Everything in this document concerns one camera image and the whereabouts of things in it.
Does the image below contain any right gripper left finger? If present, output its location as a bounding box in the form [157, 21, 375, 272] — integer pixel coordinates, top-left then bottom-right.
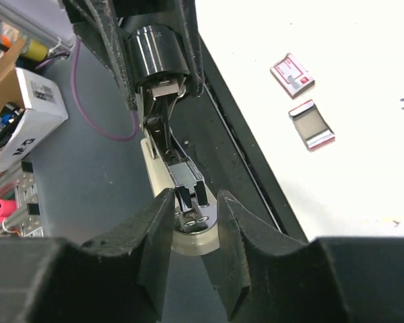
[0, 189, 175, 322]

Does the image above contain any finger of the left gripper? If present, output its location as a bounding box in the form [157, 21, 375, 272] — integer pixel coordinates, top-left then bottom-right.
[178, 1, 205, 96]
[63, 0, 141, 111]

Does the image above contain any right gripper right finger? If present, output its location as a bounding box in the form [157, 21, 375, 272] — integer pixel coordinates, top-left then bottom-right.
[205, 190, 404, 322]

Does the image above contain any white cardboard box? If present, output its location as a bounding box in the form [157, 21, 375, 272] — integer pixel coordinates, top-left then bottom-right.
[0, 38, 68, 174]

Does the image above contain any red white staple box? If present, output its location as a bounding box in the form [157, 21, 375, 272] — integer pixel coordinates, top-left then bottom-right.
[270, 52, 315, 99]

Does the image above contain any open staple box tray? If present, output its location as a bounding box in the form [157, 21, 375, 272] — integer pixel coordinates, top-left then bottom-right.
[288, 100, 335, 151]

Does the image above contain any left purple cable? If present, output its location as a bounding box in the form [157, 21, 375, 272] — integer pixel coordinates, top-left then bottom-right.
[35, 36, 139, 142]

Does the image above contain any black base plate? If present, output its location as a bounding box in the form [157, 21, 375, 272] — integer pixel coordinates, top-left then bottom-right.
[171, 44, 308, 242]

